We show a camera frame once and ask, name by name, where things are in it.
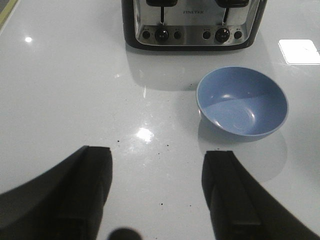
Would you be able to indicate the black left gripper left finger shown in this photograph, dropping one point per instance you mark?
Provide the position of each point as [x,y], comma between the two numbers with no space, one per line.
[64,203]

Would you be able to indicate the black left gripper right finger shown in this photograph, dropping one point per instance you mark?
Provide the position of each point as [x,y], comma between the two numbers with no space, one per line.
[240,208]

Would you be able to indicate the blue bowl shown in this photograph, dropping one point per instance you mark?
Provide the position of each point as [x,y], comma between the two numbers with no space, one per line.
[241,104]

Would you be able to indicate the black and chrome toaster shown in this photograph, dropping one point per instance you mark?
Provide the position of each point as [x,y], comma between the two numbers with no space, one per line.
[191,25]

